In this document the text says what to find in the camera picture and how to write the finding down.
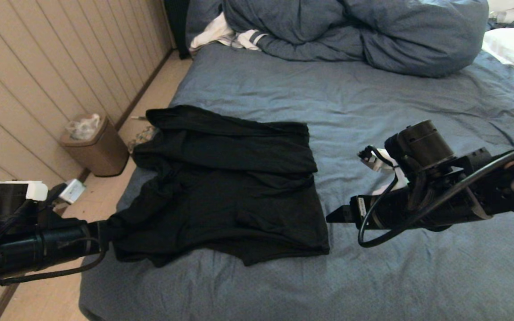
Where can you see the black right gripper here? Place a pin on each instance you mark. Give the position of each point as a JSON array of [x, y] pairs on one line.
[[400, 211]]

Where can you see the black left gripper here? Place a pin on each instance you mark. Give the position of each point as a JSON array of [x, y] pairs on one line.
[[51, 247]]

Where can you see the green patterned slippers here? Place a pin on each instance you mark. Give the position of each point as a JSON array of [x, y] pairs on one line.
[[140, 139]]

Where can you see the blue bed sheet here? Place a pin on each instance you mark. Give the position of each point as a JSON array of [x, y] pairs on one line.
[[417, 111]]

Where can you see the black left camera bracket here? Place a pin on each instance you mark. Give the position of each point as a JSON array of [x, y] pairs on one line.
[[54, 196]]

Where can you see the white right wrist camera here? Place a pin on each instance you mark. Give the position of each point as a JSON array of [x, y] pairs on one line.
[[379, 162]]

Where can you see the white striped garment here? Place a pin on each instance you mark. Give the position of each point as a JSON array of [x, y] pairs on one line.
[[214, 33]]

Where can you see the crumpled blue duvet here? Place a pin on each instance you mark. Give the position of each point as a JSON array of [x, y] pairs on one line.
[[395, 35]]

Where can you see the black bedside furniture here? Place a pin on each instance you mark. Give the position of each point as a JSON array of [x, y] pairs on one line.
[[177, 26]]

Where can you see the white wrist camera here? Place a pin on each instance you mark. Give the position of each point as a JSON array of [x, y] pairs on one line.
[[379, 162], [73, 191]]

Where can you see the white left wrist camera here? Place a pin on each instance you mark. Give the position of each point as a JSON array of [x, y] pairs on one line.
[[73, 191]]

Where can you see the black printed t-shirt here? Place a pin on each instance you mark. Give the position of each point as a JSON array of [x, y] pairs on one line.
[[239, 200]]

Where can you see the bronze trash bin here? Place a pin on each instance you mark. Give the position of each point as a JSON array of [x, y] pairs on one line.
[[101, 156]]

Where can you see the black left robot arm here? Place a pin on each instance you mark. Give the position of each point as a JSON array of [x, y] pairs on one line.
[[7, 203]]

